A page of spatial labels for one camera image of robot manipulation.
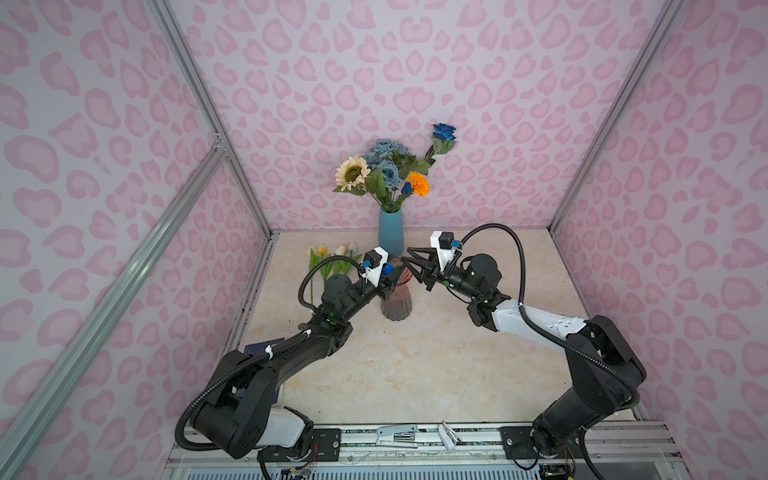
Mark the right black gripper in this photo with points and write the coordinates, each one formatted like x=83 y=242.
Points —
x=435 y=274

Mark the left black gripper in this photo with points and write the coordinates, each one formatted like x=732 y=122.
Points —
x=390 y=282

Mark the red glass vase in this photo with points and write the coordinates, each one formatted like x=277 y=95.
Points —
x=399 y=304

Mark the teal ceramic vase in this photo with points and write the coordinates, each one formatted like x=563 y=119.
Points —
x=391 y=232

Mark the orange carnation stem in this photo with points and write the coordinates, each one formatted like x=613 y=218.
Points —
x=420 y=184

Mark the dusty blue rose bouquet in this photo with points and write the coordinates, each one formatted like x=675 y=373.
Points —
x=396 y=162

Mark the cream sunflower stem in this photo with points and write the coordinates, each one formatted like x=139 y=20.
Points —
x=354 y=176

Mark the blue rose stem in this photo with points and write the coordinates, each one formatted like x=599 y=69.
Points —
x=443 y=141

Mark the white tulip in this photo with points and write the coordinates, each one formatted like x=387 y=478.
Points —
x=313 y=260

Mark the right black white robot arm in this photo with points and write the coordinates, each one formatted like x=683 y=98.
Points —
x=605 y=372

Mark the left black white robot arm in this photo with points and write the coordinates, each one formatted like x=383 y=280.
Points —
x=232 y=412

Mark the cream pink tulip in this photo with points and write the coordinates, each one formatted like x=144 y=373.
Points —
x=341 y=266

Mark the yellow tulip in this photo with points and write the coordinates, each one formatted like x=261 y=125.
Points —
x=325 y=267

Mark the blue book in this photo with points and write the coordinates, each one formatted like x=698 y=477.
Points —
x=254 y=349

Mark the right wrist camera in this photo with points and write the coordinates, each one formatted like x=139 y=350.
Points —
x=447 y=247

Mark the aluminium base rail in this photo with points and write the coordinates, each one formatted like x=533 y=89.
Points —
x=610 y=450

